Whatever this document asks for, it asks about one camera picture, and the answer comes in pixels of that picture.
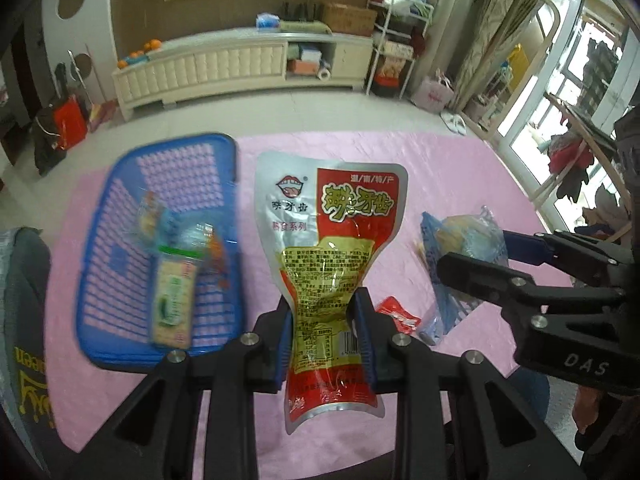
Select dark wooden door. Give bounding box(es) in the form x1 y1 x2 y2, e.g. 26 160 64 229
7 20 53 126

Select small orange snack packet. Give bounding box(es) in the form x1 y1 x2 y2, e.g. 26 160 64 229
207 236 234 292

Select glass sliding door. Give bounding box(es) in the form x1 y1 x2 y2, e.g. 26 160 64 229
500 0 640 181

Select red bag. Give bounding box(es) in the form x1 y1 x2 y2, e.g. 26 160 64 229
52 94 89 151

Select red garment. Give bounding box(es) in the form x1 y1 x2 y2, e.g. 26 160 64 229
547 137 593 201

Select yellow hanging cloth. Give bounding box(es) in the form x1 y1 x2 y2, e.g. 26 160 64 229
509 44 529 81

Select white metal rack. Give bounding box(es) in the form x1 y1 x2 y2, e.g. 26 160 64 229
366 0 435 101

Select wooden drying rack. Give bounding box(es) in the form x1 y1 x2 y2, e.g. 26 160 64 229
529 89 640 242

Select light blue snack packet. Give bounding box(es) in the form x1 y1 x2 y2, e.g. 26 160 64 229
160 209 217 257

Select white TV cabinet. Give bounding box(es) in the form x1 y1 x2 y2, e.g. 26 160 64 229
110 31 375 121

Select tall silver air conditioner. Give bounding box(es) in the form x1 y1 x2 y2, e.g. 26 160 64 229
428 0 487 92

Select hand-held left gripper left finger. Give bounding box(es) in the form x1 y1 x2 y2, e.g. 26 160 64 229
65 304 294 480

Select row of dark bottles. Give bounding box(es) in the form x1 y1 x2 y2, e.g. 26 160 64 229
282 0 321 22

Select pink bag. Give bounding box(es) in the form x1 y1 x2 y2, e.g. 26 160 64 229
410 70 456 114

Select clear plastic snack bag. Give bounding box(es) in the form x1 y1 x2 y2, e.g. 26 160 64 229
416 204 510 347

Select black bag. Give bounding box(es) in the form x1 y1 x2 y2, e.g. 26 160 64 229
32 104 69 176

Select cardboard box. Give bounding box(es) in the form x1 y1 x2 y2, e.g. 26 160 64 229
319 2 379 37

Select small round wall decor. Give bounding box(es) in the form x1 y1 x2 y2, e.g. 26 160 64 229
67 49 94 74

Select round brown wall decor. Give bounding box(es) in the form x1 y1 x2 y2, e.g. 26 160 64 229
56 0 89 20

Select blue plastic basket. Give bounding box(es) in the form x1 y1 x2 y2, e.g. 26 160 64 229
74 132 247 374

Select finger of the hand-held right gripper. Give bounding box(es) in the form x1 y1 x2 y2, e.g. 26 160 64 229
501 230 627 287
437 251 552 334

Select red silver snack packet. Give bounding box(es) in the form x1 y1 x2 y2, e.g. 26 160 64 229
254 151 409 437

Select small red snack packet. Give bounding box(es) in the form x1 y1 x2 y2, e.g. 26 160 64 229
375 296 424 337

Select broom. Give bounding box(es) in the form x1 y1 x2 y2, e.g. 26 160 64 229
84 44 119 134

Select cream green snack packet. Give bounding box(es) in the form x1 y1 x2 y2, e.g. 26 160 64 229
151 244 202 352

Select arched wooden frame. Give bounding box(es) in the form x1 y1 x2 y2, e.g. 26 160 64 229
469 0 562 134

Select pink tablecloth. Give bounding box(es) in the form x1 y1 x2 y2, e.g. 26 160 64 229
47 132 576 480

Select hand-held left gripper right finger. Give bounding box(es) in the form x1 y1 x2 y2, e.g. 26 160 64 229
347 286 587 480

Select hanging dark clothes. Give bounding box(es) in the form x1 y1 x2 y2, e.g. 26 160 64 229
580 35 636 126

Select green folded cloth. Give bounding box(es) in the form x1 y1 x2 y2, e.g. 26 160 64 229
278 19 331 35

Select person's right hand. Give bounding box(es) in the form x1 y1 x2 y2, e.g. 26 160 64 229
574 386 614 437

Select black cloth yellow print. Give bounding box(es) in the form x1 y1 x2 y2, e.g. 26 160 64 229
9 344 57 432

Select beige patterned curtain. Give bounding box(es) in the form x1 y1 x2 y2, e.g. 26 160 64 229
456 0 539 117

